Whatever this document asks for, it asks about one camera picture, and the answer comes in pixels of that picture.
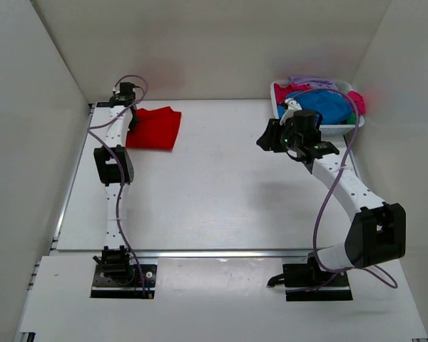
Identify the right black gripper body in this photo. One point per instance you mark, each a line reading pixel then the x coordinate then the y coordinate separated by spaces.
pixel 289 140

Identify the red t shirt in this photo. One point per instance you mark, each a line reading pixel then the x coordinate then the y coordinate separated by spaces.
pixel 156 129

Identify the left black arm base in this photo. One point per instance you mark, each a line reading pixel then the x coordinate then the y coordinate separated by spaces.
pixel 117 276

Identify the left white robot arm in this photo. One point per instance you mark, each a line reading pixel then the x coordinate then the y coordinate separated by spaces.
pixel 114 166

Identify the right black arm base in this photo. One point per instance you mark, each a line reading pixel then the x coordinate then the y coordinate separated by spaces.
pixel 308 282

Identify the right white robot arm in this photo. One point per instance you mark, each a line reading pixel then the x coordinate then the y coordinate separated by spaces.
pixel 377 231

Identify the white plastic laundry basket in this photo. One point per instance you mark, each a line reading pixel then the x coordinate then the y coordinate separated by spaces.
pixel 339 129

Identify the small dark label sticker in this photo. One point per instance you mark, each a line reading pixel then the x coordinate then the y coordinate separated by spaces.
pixel 103 105

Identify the pink t shirt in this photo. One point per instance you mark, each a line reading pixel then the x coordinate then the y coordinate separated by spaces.
pixel 279 93

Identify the green t shirt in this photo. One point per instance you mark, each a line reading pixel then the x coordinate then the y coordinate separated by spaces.
pixel 353 119

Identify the lavender t shirt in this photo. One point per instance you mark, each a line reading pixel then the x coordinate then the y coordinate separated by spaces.
pixel 302 83

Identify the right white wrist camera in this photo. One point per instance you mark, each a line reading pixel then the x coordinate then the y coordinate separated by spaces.
pixel 290 108

